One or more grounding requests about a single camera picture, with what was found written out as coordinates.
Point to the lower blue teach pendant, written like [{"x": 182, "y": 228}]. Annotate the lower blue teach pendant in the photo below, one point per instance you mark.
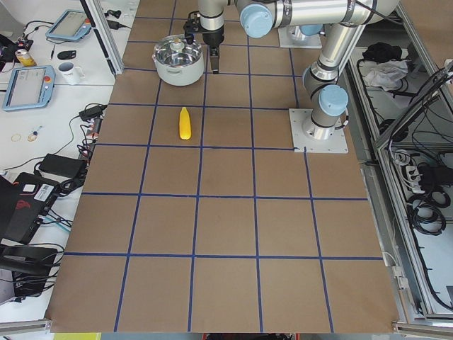
[{"x": 29, "y": 88}]

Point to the white crumpled cloth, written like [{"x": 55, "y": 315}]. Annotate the white crumpled cloth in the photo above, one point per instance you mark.
[{"x": 387, "y": 75}]

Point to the upper blue teach pendant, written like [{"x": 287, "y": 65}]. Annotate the upper blue teach pendant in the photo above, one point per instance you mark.
[{"x": 72, "y": 25}]

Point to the pale green cooking pot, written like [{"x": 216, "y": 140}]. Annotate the pale green cooking pot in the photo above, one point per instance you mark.
[{"x": 181, "y": 76}]

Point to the blue teach pendant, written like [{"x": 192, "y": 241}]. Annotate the blue teach pendant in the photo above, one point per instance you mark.
[
  {"x": 72, "y": 25},
  {"x": 29, "y": 88}
]

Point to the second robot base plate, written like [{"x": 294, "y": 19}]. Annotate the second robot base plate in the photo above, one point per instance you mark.
[{"x": 301, "y": 36}]

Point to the yellow corn cob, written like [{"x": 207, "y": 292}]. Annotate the yellow corn cob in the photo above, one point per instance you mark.
[{"x": 184, "y": 125}]

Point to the black computer mouse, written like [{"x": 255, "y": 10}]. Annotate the black computer mouse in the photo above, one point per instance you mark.
[{"x": 66, "y": 55}]

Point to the aluminium frame post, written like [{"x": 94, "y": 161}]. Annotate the aluminium frame post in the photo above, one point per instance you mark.
[{"x": 95, "y": 14}]

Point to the black laptop with sticker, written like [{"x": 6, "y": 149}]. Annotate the black laptop with sticker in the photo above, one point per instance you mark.
[{"x": 23, "y": 204}]

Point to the black power adapter brick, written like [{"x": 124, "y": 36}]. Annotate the black power adapter brick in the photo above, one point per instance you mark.
[{"x": 62, "y": 166}]

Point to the white mug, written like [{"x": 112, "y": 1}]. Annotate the white mug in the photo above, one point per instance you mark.
[{"x": 71, "y": 73}]

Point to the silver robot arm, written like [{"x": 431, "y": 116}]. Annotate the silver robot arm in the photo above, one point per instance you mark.
[{"x": 258, "y": 18}]

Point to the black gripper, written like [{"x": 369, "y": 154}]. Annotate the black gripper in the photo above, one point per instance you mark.
[{"x": 214, "y": 37}]

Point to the black cloth pile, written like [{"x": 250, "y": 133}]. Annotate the black cloth pile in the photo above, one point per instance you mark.
[{"x": 382, "y": 52}]

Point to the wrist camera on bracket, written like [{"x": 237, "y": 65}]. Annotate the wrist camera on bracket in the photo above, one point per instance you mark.
[{"x": 192, "y": 27}]

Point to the white power strip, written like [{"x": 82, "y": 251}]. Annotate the white power strip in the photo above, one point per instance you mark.
[{"x": 413, "y": 178}]

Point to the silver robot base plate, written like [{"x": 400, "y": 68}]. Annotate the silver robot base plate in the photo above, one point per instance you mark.
[{"x": 310, "y": 138}]

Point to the yellow drink can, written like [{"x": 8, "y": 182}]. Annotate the yellow drink can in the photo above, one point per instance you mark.
[{"x": 25, "y": 58}]

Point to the small black power adapter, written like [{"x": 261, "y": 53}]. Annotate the small black power adapter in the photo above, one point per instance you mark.
[{"x": 95, "y": 111}]

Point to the glass pot lid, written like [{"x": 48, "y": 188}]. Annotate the glass pot lid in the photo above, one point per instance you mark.
[{"x": 175, "y": 51}]

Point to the black device lower left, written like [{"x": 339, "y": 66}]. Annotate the black device lower left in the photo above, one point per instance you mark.
[{"x": 28, "y": 270}]

